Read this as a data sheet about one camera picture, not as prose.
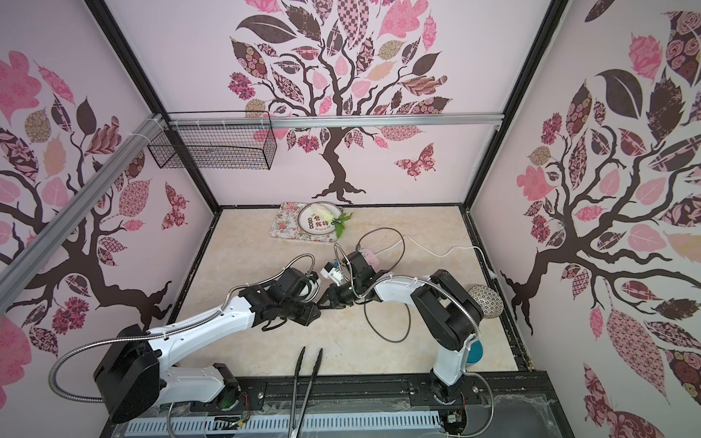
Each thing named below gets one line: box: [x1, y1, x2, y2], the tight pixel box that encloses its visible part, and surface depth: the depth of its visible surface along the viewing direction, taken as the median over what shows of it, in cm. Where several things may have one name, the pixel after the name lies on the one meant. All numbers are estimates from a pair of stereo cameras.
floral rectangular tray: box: [269, 201, 338, 243], surface depth 115 cm
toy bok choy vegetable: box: [310, 203, 354, 239], surface depth 116 cm
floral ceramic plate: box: [297, 201, 344, 236], surface depth 116 cm
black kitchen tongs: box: [287, 345, 324, 438], surface depth 72 cm
